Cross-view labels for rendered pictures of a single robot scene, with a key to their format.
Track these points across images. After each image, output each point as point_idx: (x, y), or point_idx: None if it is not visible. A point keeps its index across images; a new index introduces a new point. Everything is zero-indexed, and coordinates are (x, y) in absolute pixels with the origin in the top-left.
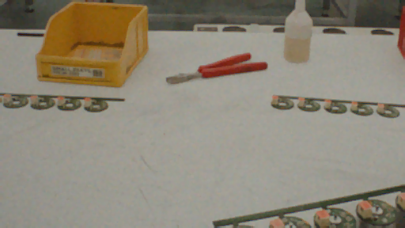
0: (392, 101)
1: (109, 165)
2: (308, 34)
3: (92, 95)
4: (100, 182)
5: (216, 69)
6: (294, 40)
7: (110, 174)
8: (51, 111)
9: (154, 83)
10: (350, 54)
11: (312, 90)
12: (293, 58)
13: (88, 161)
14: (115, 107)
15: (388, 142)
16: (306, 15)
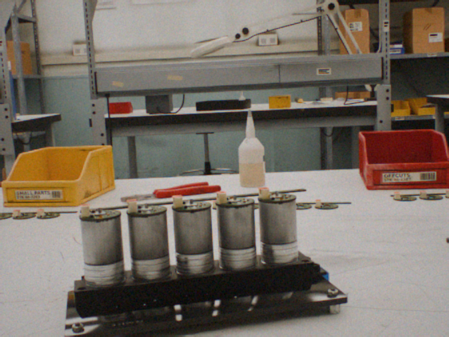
0: (335, 201)
1: (41, 243)
2: (260, 158)
3: (49, 211)
4: (27, 251)
5: (169, 190)
6: (246, 165)
7: (39, 247)
8: (6, 220)
9: (109, 203)
10: (307, 180)
11: (256, 200)
12: (248, 183)
13: (23, 242)
14: (65, 216)
15: (316, 222)
16: (256, 140)
